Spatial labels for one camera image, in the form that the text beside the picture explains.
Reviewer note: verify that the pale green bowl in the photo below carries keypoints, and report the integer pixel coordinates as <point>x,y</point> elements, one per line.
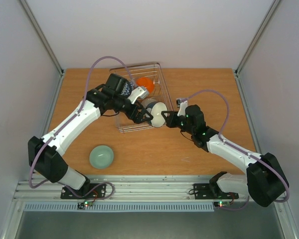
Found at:
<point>101,157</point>

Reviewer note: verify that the steel wire dish rack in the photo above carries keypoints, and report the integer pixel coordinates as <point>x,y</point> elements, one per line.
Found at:
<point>153,71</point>

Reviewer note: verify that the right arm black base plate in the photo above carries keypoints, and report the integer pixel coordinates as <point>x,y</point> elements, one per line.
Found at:
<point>202,191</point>

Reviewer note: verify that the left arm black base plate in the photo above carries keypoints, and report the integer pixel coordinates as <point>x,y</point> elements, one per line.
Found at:
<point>88,191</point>

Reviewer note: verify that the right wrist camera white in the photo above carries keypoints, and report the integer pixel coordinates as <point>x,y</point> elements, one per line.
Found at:
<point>182,104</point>

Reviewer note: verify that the red blue patterned bowl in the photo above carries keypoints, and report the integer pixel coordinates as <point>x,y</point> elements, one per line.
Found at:
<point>127,89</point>

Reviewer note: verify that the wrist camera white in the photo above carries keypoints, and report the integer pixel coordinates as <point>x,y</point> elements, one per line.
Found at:
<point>182,104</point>
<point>139,92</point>

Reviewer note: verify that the left controller board with leds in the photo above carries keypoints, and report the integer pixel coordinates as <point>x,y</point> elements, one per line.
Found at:
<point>85,205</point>

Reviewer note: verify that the aluminium frame post right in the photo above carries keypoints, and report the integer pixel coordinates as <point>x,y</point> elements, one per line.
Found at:
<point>260,31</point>

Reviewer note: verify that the right controller board with leds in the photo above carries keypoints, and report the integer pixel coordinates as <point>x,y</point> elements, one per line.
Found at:
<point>222,204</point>

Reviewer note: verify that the grey slotted cable duct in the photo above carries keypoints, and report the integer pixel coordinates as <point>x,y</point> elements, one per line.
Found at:
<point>119,207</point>

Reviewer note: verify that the aluminium frame post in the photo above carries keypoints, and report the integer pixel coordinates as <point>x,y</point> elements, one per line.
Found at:
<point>33,21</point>
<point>260,31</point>

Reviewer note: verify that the white bowl dark base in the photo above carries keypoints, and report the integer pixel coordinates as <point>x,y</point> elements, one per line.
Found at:
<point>155,109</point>

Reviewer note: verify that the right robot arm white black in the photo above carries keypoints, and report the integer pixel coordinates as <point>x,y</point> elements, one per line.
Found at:
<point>263,180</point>

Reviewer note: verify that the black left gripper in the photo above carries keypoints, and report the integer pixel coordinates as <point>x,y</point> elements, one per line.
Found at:
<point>138,119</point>

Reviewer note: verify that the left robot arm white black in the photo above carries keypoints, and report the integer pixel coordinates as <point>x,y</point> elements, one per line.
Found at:
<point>45,153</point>

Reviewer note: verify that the aluminium frame post left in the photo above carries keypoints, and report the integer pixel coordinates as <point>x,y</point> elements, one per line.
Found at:
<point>33,21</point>

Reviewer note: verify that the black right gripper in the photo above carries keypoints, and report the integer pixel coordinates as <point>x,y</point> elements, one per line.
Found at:
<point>175,120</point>

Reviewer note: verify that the controller board with leds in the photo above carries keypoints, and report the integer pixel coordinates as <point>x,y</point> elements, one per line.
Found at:
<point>85,205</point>
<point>222,204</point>

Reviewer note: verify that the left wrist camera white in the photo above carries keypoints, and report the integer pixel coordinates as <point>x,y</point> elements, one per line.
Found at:
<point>139,92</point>

